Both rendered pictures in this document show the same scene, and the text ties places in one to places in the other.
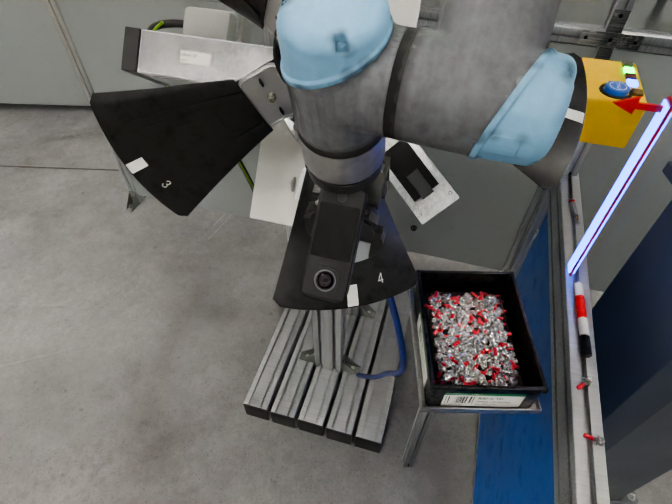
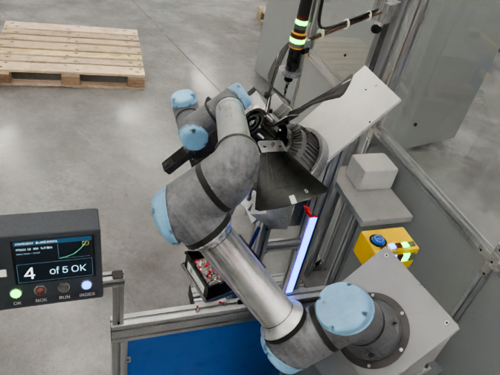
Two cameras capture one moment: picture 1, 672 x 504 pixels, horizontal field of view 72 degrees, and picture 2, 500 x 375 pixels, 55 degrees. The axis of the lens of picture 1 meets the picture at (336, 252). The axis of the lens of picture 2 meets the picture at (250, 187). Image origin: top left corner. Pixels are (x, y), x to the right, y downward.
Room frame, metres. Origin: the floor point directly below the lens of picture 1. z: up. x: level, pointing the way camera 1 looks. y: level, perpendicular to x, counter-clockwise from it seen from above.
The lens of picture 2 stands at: (-0.30, -1.08, 2.04)
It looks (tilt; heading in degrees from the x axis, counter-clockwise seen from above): 38 degrees down; 49
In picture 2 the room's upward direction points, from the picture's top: 12 degrees clockwise
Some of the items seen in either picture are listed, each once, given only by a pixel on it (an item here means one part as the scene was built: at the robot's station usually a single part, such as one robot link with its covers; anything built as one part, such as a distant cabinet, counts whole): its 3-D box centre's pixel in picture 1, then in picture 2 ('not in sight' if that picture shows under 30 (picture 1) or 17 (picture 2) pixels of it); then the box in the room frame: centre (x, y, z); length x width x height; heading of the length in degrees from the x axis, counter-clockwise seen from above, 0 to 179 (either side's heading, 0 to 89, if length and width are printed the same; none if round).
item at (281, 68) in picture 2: not in sight; (295, 56); (0.62, -0.08, 1.50); 0.09 x 0.07 x 0.10; 19
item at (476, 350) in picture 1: (469, 341); (222, 268); (0.39, -0.22, 0.83); 0.19 x 0.14 x 0.04; 179
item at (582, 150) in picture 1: (580, 147); not in sight; (0.80, -0.51, 0.92); 0.03 x 0.03 x 0.12; 74
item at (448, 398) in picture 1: (471, 335); (224, 265); (0.39, -0.22, 0.85); 0.22 x 0.17 x 0.07; 179
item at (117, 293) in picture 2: not in sight; (117, 298); (0.00, -0.28, 0.96); 0.03 x 0.03 x 0.20; 74
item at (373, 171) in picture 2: not in sight; (369, 169); (1.22, -0.06, 0.92); 0.17 x 0.16 x 0.11; 164
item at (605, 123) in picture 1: (601, 104); (385, 251); (0.80, -0.51, 1.02); 0.16 x 0.10 x 0.11; 164
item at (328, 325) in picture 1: (328, 297); (253, 263); (0.75, 0.02, 0.46); 0.09 x 0.05 x 0.91; 74
